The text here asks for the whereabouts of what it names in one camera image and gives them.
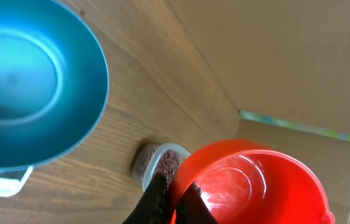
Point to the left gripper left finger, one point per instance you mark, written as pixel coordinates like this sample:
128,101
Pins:
152,206

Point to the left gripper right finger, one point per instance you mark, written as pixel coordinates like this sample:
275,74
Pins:
191,209

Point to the red beans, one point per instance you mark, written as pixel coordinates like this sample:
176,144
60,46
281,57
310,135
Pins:
167,164

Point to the red scoop with blue handle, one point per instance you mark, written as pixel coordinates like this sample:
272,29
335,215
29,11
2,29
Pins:
242,181

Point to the white digital kitchen scale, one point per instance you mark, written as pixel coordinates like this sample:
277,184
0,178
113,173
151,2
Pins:
12,182

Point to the blue metal bowl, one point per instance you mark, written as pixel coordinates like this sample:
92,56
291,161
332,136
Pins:
54,82

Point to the clear plastic container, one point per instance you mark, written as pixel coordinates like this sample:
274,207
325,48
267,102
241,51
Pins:
153,158

